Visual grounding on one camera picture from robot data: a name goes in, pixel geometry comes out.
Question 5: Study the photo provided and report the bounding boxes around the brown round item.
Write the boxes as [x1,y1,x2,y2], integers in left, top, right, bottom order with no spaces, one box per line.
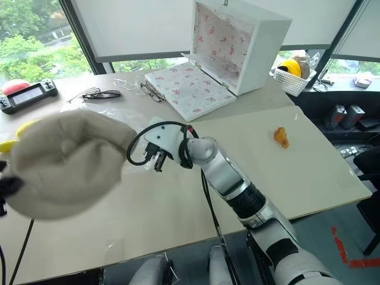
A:
[292,55,311,80]

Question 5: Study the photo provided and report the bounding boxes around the pink round object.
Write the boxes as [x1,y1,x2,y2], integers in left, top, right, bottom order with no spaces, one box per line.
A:
[0,78,31,96]

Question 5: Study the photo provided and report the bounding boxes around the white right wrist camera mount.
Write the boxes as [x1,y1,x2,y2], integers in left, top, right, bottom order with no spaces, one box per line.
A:
[144,121,194,164]

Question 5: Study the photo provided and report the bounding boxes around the grey and red battery charger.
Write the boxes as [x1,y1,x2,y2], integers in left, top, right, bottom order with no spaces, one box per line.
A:
[341,104,366,129]
[324,103,347,130]

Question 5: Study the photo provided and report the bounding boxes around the thin black cable with plug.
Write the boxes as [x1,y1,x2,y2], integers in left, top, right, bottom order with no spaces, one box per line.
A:
[312,76,335,93]

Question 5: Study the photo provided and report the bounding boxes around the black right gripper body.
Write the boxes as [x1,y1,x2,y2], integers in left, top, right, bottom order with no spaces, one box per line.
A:
[157,147,175,163]

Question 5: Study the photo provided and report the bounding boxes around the black rimmed open glasses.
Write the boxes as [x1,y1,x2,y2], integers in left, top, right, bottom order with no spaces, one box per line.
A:
[139,82,166,103]

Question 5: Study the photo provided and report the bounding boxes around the flat black box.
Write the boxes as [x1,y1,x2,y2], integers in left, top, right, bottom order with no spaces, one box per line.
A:
[357,116,380,132]

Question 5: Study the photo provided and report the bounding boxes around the crinkled clear wrapper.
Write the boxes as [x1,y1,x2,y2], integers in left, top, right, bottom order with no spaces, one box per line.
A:
[305,51,322,72]

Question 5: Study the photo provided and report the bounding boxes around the red floor tape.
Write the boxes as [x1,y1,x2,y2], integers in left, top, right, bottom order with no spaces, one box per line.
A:
[330,226,380,268]

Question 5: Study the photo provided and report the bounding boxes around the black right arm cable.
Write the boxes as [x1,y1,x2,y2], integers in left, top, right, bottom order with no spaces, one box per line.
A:
[126,121,238,285]

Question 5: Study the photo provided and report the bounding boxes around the thick black folded glasses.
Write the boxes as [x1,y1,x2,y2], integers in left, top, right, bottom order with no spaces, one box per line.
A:
[81,90,122,101]

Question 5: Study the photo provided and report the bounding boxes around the thin wire frame glasses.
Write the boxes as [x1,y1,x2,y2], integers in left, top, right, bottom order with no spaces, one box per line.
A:
[66,86,100,103]

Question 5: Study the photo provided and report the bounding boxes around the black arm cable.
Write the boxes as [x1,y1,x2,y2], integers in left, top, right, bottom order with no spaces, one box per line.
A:
[0,218,35,285]
[126,121,238,285]

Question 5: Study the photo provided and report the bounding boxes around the grey rounded shape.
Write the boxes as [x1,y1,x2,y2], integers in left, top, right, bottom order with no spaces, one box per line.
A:
[130,256,173,285]
[207,245,239,285]

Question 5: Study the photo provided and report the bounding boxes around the black handheld controller with screen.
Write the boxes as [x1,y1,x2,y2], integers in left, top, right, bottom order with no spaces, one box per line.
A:
[0,79,59,115]

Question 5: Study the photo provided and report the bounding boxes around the yellow round item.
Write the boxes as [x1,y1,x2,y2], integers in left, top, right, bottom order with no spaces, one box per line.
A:
[274,58,302,80]

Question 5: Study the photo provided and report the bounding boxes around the wide white roller blind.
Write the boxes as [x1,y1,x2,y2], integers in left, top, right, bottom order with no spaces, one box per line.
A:
[69,0,357,64]

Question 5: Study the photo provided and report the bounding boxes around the orange fried chicken toy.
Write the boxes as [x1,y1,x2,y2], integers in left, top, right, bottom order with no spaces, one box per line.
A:
[273,126,290,148]

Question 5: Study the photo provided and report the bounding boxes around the yellow toy banana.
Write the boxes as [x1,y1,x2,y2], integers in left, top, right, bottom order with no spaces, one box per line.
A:
[15,118,43,138]

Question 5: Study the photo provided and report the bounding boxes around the yellow toy lemon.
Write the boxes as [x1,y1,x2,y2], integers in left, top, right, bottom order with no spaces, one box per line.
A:
[0,139,18,154]

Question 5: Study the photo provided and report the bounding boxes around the white plastic basket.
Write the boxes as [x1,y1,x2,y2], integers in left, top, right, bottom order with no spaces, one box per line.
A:
[271,66,317,97]

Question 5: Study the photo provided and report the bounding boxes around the white box with floral lining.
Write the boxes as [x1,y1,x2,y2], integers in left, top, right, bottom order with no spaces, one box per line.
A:
[144,0,293,122]

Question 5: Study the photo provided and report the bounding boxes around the narrow white roller blind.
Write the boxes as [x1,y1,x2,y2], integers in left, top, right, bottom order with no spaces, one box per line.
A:
[331,0,380,64]

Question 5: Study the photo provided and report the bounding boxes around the pink tissue pack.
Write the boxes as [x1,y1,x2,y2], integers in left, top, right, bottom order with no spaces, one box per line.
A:
[353,75,373,88]

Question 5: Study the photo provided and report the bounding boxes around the beige cloth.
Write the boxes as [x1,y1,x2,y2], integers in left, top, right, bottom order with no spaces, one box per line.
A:
[10,110,138,221]

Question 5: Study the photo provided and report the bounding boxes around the clear plastic bag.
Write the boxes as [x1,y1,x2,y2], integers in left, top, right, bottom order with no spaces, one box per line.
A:
[61,107,158,179]

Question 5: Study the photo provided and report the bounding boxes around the black chair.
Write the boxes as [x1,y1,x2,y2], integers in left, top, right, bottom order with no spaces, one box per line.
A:
[352,147,380,257]

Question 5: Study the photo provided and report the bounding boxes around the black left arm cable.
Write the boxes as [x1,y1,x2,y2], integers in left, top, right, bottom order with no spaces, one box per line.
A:
[0,218,35,285]

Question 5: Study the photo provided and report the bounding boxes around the slanted black window frame post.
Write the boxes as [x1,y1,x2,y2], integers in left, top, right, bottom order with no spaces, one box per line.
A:
[318,0,368,81]

